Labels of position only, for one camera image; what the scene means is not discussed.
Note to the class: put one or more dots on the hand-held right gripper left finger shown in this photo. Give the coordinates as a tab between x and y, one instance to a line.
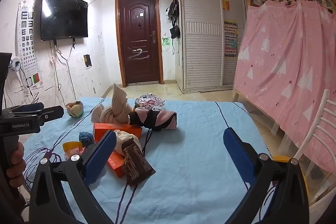
98	158

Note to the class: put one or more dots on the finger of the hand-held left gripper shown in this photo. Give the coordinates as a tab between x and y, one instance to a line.
50	112
31	106

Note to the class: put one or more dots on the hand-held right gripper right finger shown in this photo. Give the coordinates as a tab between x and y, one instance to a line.
237	153

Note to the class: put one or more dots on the orange cardboard box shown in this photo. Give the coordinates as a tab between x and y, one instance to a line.
115	165
115	130

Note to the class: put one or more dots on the blue yarn ball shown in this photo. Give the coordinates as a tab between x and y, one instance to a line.
86	138

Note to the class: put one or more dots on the yellow pink plush toy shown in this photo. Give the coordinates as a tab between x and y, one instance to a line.
74	109

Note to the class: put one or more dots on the beige plastic bag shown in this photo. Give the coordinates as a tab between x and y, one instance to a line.
126	138

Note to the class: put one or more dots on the brown snack wrapper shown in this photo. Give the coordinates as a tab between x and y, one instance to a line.
136	163

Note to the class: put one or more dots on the yellow bin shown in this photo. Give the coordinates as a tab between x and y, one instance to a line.
279	158

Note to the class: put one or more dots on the beige knit cloth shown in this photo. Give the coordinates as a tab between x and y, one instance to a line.
115	111

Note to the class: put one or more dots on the pink and black cloth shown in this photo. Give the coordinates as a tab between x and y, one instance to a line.
157	119

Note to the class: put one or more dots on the patterned foil snack bag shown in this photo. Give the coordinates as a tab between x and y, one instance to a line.
148	102

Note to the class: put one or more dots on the person's left hand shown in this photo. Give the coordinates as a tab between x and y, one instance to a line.
16	161

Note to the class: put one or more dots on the white power adapter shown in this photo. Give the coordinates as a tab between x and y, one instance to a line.
15	64

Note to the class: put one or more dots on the light blue bedsheet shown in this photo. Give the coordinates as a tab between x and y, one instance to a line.
189	161

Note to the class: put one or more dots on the white eye chart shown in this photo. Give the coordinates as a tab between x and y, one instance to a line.
29	40

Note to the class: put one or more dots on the white metal chair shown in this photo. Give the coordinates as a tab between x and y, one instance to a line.
319	119

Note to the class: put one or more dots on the pink tree-print curtain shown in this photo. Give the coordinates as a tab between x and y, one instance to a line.
283	64

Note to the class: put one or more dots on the colourful chart poster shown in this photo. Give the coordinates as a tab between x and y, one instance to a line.
231	39

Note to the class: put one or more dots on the white slatted wardrobe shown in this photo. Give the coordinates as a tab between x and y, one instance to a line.
202	43

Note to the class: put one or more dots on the dark brown door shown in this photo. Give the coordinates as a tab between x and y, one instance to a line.
139	37

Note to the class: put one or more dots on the small black hanging bag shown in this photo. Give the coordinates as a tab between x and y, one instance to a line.
174	32

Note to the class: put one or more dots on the orange yellow sticker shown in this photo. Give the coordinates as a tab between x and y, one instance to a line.
226	5

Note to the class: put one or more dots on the large black hanging bag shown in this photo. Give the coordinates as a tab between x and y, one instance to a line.
173	8

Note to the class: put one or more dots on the black wall television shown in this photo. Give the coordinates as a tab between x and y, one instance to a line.
64	15

